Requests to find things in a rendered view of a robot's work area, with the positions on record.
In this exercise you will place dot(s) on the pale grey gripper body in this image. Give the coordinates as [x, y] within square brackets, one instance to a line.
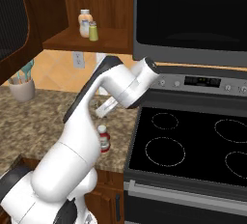
[107, 107]

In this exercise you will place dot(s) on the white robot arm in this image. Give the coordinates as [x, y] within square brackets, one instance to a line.
[80, 137]

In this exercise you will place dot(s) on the red condiment bottle white cap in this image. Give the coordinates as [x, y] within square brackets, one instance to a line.
[103, 139]

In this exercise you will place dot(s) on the green shaker silver cap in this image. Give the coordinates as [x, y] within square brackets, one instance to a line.
[93, 33]

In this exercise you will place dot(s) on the wooden base cabinet door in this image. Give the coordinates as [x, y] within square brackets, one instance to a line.
[107, 195]

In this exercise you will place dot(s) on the peach condiment bottle white cap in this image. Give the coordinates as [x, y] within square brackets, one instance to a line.
[85, 20]

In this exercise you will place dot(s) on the dark cabinet door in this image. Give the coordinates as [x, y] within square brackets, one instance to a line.
[13, 15]

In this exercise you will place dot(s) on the grey stove knob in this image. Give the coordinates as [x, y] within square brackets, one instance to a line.
[243, 89]
[227, 88]
[176, 83]
[162, 81]

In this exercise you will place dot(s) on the beige utensil pot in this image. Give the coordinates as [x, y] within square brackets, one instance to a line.
[21, 91]

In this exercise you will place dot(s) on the teal spatula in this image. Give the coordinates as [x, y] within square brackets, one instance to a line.
[27, 70]

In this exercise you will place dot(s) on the black stove with hob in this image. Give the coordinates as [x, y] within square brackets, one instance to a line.
[193, 144]

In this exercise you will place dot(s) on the wooden drawer front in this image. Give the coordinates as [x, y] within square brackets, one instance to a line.
[30, 163]

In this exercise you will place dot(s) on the wooden spoon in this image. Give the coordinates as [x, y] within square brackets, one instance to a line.
[14, 80]

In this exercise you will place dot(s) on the black microwave oven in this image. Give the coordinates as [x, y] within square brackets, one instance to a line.
[193, 15]

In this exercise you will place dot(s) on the white wall outlet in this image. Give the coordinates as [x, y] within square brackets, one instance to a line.
[78, 60]
[100, 58]

